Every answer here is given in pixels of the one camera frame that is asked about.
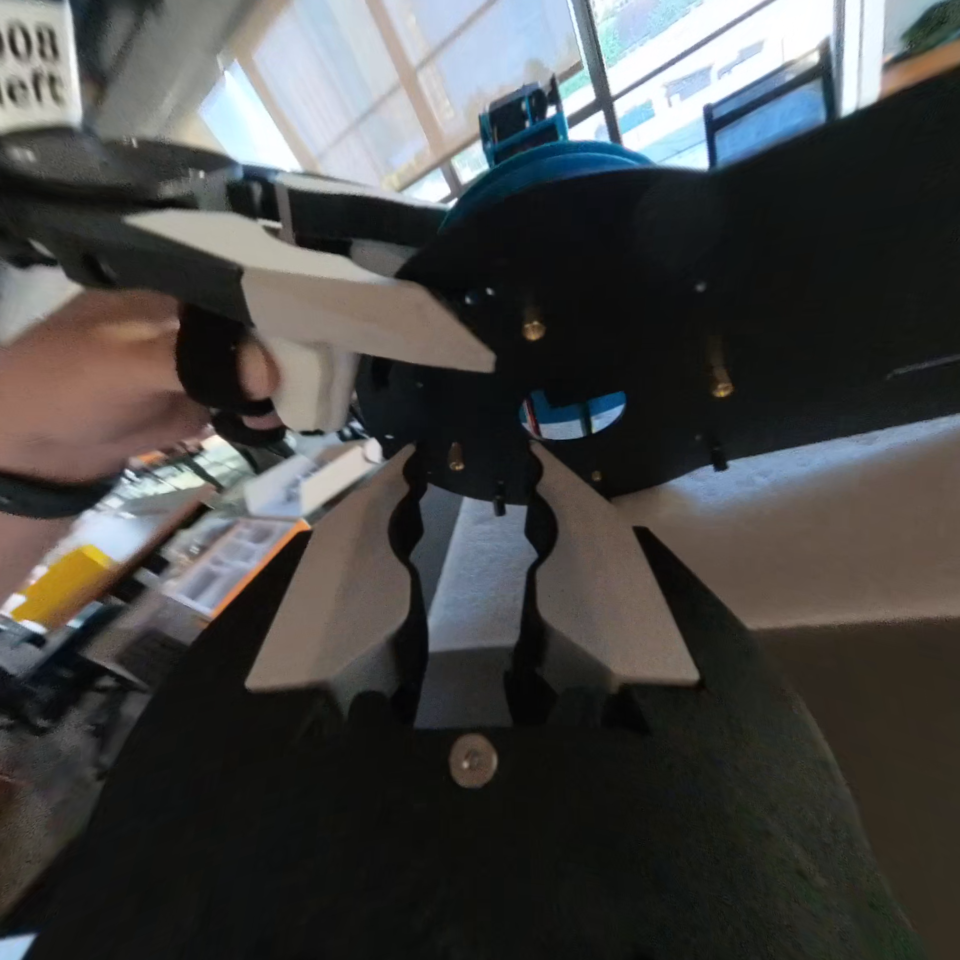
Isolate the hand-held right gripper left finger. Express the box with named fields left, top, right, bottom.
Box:
left=245, top=442, right=432, bottom=725

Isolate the blue and black toy robot arm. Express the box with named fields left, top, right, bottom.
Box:
left=352, top=73, right=960, bottom=519

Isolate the black wristband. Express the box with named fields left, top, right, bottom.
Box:
left=0, top=466, right=117, bottom=520

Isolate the person's left hand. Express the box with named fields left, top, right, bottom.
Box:
left=0, top=288, right=282, bottom=481

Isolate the yellow box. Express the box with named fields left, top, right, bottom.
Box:
left=11, top=545, right=114, bottom=624

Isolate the person's left forearm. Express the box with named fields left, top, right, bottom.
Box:
left=0, top=513, right=84, bottom=601

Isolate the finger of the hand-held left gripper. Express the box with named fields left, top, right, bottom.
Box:
left=123, top=210, right=498, bottom=376
left=273, top=171, right=451, bottom=252

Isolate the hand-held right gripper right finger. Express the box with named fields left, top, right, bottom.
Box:
left=510, top=441, right=702, bottom=725

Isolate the white foam sheet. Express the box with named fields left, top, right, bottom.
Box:
left=416, top=412, right=960, bottom=729

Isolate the large window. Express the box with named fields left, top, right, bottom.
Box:
left=198, top=0, right=886, bottom=204

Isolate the white box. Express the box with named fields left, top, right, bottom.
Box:
left=243, top=442, right=384, bottom=519

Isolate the dark desk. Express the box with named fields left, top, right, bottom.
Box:
left=742, top=615, right=960, bottom=960

